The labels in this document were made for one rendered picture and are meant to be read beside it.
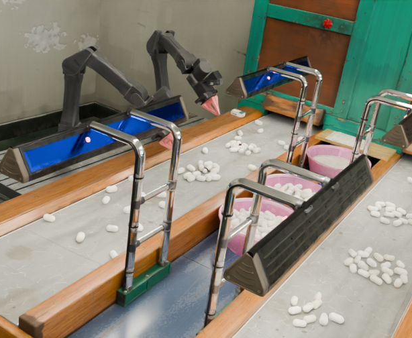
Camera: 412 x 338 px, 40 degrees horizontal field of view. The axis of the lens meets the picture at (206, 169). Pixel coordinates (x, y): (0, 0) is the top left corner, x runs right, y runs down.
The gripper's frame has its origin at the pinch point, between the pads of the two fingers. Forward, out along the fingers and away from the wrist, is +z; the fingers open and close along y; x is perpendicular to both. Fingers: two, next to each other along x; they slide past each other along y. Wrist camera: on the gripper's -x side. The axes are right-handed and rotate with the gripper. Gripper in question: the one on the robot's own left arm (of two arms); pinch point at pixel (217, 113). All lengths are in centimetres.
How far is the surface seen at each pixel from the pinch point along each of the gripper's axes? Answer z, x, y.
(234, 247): 46, -19, -64
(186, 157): 10.0, 6.7, -25.9
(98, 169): 0, 12, -64
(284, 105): 10.0, -5.6, 44.3
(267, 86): 6.0, -31.8, -11.5
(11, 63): -124, 148, 55
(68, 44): -128, 140, 105
